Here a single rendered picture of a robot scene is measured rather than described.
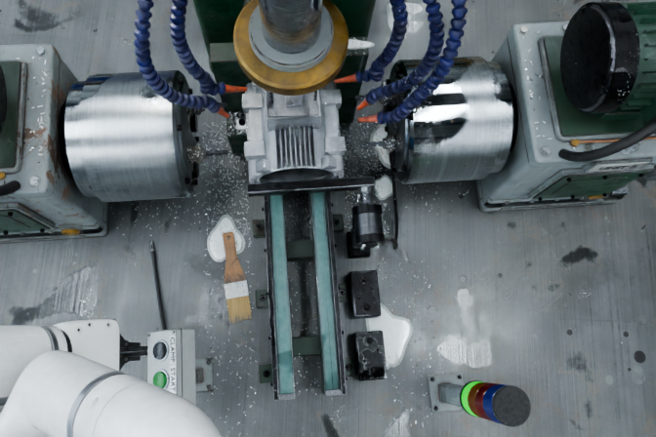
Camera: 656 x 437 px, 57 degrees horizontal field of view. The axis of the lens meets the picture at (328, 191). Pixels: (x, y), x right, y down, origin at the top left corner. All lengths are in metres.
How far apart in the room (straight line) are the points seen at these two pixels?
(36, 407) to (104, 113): 0.57
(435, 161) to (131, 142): 0.56
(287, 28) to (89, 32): 0.88
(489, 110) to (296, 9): 0.48
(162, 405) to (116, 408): 0.05
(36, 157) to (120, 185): 0.15
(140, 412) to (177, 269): 0.81
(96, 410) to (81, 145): 0.59
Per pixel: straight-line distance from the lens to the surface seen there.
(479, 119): 1.16
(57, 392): 0.74
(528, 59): 1.24
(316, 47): 0.94
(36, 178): 1.15
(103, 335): 1.02
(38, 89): 1.22
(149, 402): 0.65
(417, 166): 1.17
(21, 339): 0.92
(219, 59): 1.18
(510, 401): 1.02
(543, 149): 1.17
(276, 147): 1.15
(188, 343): 1.14
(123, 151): 1.14
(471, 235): 1.47
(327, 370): 1.27
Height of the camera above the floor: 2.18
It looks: 74 degrees down
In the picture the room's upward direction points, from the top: 11 degrees clockwise
